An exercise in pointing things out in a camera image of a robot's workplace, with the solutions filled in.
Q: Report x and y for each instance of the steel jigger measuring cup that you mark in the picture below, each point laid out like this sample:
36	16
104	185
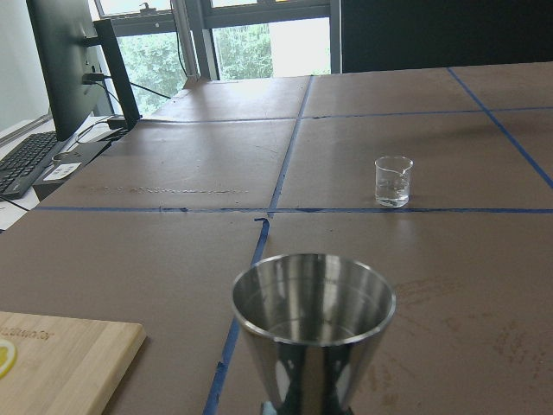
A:
312	323

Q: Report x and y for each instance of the black keyboard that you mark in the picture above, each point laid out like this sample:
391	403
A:
25	163

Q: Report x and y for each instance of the clear glass beaker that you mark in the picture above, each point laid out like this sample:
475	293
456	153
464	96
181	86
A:
392	180

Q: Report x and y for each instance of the black computer monitor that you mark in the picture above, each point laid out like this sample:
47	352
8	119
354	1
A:
76	53

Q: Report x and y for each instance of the bamboo cutting board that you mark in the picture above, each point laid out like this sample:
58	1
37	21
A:
65	365

